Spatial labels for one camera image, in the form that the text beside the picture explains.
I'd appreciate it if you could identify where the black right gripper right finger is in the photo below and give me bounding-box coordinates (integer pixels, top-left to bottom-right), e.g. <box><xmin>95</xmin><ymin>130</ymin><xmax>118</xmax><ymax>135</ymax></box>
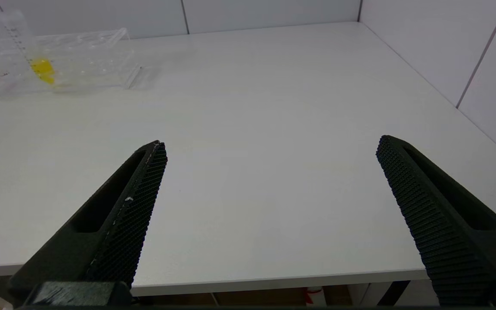
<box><xmin>376</xmin><ymin>135</ymin><xmax>496</xmax><ymax>305</ymax></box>

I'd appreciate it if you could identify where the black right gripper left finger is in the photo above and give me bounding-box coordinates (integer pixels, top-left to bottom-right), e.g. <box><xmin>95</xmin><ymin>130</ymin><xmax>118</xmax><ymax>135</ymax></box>
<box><xmin>9</xmin><ymin>140</ymin><xmax>168</xmax><ymax>290</ymax></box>

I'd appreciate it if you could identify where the clear acrylic tube rack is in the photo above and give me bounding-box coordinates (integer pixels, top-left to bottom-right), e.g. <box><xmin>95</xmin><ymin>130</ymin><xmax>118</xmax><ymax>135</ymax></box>
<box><xmin>0</xmin><ymin>28</ymin><xmax>142</xmax><ymax>99</ymax></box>

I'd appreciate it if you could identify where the test tube with yellow pigment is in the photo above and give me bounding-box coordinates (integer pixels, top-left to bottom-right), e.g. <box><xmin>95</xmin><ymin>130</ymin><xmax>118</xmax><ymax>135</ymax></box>
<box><xmin>0</xmin><ymin>9</ymin><xmax>56</xmax><ymax>86</ymax></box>

